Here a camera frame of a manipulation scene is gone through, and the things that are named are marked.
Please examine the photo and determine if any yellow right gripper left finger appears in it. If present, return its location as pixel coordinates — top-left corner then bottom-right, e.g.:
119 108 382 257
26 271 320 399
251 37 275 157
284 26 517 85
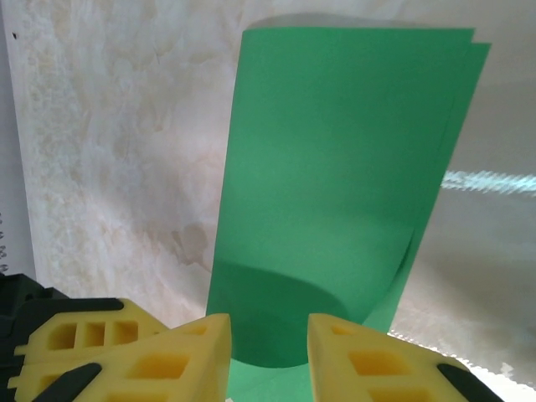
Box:
35 312 232 402

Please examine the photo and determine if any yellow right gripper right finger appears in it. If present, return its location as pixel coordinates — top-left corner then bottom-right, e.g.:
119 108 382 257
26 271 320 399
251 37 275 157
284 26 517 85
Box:
307 313 497 402

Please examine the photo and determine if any green paper sheet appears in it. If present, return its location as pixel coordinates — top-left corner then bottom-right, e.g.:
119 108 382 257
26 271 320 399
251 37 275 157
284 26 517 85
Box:
204 27 492 402

